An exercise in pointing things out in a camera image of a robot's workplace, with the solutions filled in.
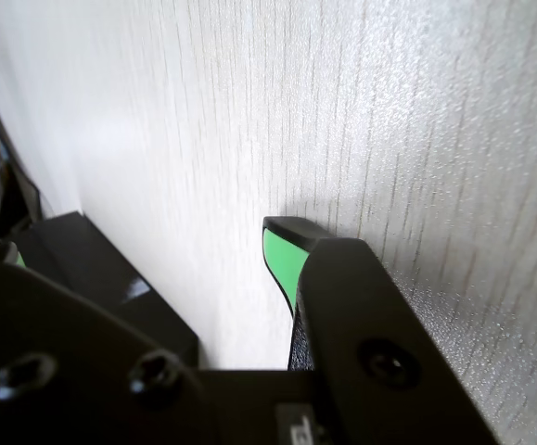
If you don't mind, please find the black box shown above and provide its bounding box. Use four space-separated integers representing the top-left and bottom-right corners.
11 210 200 371

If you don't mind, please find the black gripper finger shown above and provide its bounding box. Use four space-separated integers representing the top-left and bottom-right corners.
262 215 501 445
0 240 213 445

